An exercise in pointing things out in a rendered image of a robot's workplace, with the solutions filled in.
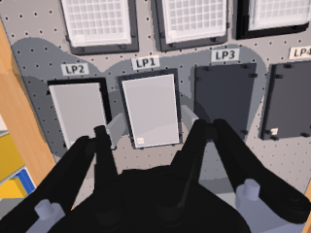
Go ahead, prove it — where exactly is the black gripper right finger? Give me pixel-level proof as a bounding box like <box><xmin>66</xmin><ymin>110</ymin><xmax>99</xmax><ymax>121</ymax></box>
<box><xmin>154</xmin><ymin>105</ymin><xmax>311</xmax><ymax>233</ymax></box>

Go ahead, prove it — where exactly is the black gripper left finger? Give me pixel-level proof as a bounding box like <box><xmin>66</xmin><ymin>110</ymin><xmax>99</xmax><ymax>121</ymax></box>
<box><xmin>0</xmin><ymin>113</ymin><xmax>126</xmax><ymax>233</ymax></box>

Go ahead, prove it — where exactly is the grey operator panel with coloured buttons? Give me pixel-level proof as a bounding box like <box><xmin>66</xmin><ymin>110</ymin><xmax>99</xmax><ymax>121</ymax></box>
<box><xmin>199</xmin><ymin>179</ymin><xmax>237</xmax><ymax>210</ymax></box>

